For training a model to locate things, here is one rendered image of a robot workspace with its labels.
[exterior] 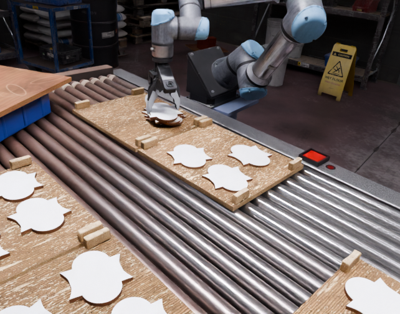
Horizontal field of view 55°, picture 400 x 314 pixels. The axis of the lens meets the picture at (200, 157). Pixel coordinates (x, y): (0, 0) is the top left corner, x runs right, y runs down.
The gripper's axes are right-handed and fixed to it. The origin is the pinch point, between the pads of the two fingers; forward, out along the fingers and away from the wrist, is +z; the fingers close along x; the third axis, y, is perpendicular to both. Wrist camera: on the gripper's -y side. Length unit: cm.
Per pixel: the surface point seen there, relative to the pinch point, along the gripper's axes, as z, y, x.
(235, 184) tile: 3.4, -47.7, -4.7
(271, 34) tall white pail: 57, 358, -293
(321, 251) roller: 6, -77, -12
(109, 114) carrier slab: 4.1, 12.5, 17.5
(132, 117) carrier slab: 4.1, 7.3, 9.9
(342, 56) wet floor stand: 50, 210, -291
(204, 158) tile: 3.4, -31.5, -2.3
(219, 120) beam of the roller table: 6.4, -0.4, -23.7
